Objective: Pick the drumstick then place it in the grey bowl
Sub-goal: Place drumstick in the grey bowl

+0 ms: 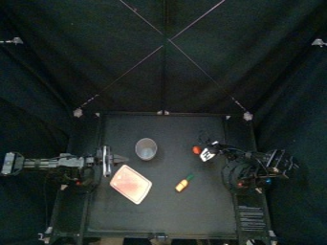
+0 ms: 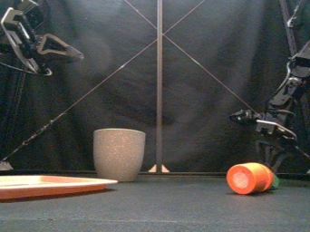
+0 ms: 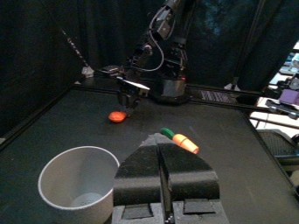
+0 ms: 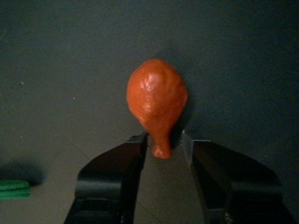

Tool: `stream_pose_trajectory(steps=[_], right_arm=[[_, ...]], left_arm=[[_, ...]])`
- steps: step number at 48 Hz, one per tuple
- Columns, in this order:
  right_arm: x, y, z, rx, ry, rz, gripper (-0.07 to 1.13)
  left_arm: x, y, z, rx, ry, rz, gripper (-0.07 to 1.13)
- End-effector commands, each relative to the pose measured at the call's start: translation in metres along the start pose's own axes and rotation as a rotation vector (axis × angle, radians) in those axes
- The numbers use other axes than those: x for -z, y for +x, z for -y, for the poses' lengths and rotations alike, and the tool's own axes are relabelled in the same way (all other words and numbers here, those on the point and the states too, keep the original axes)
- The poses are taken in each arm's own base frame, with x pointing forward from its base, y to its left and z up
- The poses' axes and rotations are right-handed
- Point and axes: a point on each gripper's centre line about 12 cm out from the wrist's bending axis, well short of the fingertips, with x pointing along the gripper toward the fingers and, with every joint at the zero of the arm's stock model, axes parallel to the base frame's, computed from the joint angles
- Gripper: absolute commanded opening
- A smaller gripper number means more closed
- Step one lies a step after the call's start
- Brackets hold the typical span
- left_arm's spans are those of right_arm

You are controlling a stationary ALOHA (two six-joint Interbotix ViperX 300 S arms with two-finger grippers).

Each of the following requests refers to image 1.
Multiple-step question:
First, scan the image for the pink cutting board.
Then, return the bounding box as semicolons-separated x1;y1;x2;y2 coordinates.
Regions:
108;164;153;206

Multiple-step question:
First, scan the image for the silver frame clamp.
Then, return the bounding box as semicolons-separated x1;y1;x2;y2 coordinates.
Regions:
311;37;327;48
0;36;24;46

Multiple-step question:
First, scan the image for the grey bowl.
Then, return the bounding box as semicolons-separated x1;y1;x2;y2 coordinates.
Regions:
133;137;160;162

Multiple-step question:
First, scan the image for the orange toy drumstick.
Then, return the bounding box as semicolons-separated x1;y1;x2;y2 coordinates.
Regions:
173;173;195;193

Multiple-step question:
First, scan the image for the silver table edge clamp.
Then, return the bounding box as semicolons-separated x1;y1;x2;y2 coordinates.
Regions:
148;233;169;242
37;226;55;245
267;230;280;245

